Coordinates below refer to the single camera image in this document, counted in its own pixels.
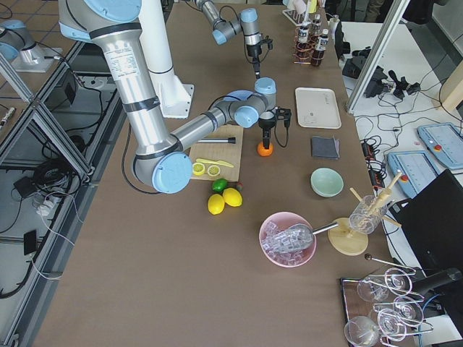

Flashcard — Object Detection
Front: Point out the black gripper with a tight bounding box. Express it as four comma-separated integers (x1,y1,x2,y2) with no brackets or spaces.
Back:
258,107,292,149
246,34,273,80

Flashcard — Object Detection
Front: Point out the orange mandarin fruit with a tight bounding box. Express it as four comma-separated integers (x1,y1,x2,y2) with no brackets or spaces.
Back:
257,142,274,157

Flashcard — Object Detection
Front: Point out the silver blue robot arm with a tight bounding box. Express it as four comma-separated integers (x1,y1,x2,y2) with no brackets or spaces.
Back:
59,1,276,194
185,0,273,80

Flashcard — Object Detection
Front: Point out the steel muddler black tip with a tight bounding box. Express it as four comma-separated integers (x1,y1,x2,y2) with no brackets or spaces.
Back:
198,137,237,144

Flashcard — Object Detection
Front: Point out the bamboo cutting board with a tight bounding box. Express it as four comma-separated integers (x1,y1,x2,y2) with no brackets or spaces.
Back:
189,124,244,181

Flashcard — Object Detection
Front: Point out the dark bottle white cap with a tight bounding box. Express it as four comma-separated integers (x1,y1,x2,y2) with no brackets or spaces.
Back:
296,21,310,58
310,29,329,67
312,14,321,36

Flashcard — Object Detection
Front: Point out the yellow plastic knife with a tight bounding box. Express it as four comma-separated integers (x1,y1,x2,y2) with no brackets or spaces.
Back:
196,158,234,168

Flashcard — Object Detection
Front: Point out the grey folded cloth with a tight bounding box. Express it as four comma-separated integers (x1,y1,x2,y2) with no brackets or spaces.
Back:
310,136,340,160

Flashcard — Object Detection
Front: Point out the cream rabbit tray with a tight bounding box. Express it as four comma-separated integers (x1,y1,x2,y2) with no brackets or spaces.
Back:
295,87,341,129

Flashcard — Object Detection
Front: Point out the lemon half slice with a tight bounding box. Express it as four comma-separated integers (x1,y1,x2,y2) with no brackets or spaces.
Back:
206,164,221,177
192,162,206,176

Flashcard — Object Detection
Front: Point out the green lime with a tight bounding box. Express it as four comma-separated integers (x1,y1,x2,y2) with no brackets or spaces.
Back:
212,178,228,193

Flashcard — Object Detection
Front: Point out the yellow lemon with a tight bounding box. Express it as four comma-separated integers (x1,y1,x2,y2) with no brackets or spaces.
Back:
222,188,243,207
207,194,225,215

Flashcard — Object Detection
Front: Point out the mint green bowl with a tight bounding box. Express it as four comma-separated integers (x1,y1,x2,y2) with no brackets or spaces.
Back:
310,168,344,197

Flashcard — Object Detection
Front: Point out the pink bowl of ice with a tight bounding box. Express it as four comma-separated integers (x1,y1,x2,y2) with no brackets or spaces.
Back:
259,212,317,267

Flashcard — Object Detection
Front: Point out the steel ice scoop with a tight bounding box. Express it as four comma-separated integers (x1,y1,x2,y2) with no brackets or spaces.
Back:
275,222,339,253

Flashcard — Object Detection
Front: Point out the wooden cup tree stand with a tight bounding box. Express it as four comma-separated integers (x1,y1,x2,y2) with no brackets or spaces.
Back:
328,171,402,256

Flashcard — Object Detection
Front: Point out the clear glass tumbler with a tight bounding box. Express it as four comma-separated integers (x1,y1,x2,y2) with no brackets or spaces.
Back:
349,195,387,235

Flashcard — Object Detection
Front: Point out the blue teach pendant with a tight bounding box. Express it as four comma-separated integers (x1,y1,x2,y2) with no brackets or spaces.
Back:
387,150,441,198
417,122,463,170

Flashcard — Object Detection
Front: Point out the copper wire bottle rack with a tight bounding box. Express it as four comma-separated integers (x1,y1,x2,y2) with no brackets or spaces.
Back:
292,21,322,64

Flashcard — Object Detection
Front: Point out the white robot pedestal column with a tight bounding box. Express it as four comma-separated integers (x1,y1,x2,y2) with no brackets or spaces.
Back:
138,0,194,119

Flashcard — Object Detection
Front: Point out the wire wine glass rack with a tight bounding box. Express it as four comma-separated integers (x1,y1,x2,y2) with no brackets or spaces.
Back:
339,266,435,347

